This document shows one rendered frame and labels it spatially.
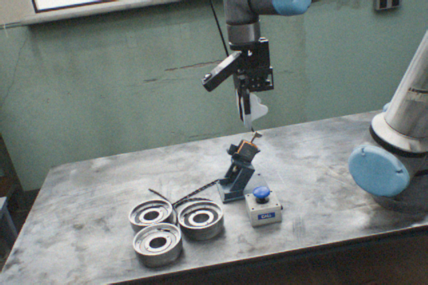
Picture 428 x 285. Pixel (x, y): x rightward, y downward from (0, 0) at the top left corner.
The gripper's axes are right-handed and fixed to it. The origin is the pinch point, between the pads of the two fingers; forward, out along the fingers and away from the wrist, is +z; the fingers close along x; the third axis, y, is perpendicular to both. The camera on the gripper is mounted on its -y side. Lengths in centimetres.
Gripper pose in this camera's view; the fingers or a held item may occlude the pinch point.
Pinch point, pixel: (244, 123)
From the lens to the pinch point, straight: 105.2
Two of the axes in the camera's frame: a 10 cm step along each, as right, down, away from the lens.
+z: 1.3, 8.9, 4.4
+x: -1.7, -4.2, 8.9
